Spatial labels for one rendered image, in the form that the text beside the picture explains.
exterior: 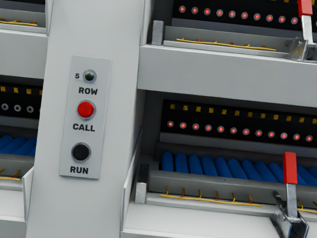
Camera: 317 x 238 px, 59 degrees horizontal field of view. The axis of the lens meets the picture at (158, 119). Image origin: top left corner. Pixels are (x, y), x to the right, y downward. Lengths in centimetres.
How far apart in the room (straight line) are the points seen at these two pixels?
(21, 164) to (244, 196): 28
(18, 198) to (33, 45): 17
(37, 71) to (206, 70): 18
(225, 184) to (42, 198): 21
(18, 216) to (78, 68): 16
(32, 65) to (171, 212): 22
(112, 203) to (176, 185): 10
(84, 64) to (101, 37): 3
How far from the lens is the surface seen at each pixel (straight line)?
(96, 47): 30
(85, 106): 29
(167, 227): 32
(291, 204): 35
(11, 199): 36
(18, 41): 33
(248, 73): 31
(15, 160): 40
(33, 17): 41
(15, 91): 50
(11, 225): 34
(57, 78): 31
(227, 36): 38
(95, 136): 29
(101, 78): 29
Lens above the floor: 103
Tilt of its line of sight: 2 degrees up
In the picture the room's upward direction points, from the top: 6 degrees clockwise
